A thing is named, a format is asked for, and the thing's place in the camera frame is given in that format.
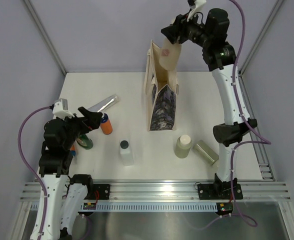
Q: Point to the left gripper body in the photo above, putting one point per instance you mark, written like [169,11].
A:
[75,126]

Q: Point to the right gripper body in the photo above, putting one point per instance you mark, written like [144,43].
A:
[191,30]

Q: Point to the orange pump bottle blue top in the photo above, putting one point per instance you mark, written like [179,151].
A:
[105,124]

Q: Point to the cream canvas tote bag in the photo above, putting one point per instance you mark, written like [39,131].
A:
[161,88]

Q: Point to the white bottle black cap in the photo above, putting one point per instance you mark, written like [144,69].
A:
[125,152]

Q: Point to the pale green bottle white cap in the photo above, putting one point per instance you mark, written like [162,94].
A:
[183,146]

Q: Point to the olive green clear bottle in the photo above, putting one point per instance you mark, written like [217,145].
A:
[205,152]

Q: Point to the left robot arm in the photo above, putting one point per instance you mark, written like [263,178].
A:
[56,216]

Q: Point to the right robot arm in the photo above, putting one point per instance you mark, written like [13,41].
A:
[220,58]

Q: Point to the silver squeeze tube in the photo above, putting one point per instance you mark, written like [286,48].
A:
[104,104]

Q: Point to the small orange bottle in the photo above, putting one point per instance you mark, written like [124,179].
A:
[73,151]

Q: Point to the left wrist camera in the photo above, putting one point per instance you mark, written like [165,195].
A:
[60,109]

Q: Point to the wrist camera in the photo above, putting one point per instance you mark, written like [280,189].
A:
[195,6]
[60,109]

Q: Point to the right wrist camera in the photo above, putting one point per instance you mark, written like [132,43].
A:
[195,6]

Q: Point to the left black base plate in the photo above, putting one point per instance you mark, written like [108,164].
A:
[98,192]

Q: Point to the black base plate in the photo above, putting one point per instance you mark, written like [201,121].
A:
[98,192]
[211,191]

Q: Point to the aluminium frame post right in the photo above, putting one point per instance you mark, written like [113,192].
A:
[264,30]

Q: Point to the aluminium frame post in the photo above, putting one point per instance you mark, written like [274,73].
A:
[44,35]
[264,30]

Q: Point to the white slotted cable duct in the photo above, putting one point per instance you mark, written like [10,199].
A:
[143,207]

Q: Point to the aluminium frame post left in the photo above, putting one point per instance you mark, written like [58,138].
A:
[44,35]

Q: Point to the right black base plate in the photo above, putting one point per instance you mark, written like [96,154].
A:
[211,191]

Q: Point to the aluminium mounting rail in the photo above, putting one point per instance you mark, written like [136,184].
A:
[185,191]

